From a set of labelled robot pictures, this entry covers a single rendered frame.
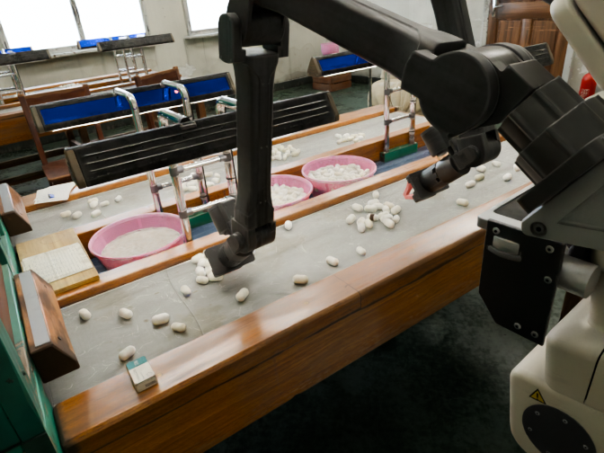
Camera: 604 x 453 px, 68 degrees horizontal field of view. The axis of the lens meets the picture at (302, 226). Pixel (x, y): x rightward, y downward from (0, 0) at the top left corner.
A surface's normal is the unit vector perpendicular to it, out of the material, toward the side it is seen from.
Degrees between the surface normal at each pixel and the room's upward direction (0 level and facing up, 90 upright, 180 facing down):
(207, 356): 0
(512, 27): 90
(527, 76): 37
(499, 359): 0
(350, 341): 90
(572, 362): 90
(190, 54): 90
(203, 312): 0
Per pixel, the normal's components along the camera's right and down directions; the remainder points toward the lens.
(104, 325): -0.07, -0.88
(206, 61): 0.63, 0.32
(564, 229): -0.77, 0.35
